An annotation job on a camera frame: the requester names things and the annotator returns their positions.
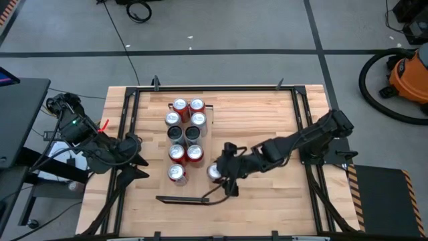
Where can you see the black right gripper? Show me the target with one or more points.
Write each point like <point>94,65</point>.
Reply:
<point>235,165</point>

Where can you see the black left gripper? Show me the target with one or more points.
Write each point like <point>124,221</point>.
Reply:
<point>128,150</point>

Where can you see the red soda can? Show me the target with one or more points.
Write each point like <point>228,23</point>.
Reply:
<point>176,152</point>
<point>176,172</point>
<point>197,103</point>
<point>195,152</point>
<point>213,172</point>
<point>180,104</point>

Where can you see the tall Celsius can black lid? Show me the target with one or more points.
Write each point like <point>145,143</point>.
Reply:
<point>175,133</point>
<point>193,133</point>

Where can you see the silver soda can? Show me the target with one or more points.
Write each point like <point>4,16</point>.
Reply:
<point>173,118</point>
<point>199,118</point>

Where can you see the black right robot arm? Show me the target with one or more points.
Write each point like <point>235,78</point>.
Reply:
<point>301,140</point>

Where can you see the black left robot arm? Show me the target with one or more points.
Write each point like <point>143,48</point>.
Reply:
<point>87,140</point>

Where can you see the red ribbon tag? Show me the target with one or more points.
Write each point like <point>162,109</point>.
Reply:
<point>103,125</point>

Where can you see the white box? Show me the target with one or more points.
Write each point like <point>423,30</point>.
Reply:
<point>60,152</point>

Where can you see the black desk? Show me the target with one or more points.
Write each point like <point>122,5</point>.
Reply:
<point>20,117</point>

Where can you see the computer screen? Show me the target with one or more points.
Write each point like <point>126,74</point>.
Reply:
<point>6,79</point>

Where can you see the black mat hazard stripes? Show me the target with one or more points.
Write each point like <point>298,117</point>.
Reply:
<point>381,201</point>

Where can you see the orange shop vacuum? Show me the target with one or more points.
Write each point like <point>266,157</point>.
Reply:
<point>362,80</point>
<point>411,77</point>

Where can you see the black equipment case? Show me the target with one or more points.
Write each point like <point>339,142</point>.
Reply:
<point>418,30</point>

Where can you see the black metal table frame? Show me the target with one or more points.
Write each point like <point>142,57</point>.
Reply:
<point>217,88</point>

